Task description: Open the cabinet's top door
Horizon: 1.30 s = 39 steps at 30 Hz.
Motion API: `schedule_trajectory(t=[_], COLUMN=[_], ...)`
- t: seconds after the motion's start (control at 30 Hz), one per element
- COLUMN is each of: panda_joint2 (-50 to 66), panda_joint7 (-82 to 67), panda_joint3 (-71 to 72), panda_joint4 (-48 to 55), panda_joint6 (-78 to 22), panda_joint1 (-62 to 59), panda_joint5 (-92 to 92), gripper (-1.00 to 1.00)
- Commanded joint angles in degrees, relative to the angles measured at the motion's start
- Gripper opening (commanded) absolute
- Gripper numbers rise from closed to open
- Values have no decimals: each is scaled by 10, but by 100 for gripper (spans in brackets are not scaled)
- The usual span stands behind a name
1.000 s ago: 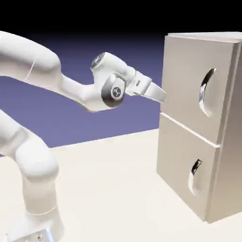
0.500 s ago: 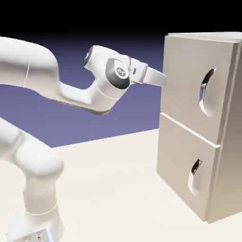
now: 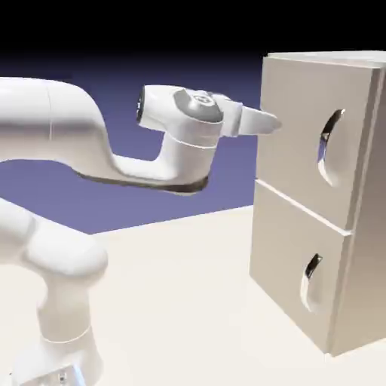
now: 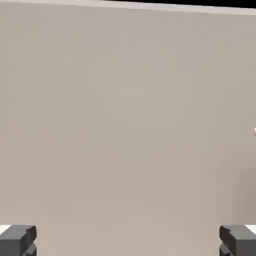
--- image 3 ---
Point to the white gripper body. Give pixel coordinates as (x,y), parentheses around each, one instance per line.
(256,123)

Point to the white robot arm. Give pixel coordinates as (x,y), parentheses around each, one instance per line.
(75,120)

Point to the beige cabinet door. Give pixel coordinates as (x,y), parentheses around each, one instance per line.
(280,265)
(289,144)

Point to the beige cabinet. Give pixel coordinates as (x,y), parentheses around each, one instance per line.
(366,211)

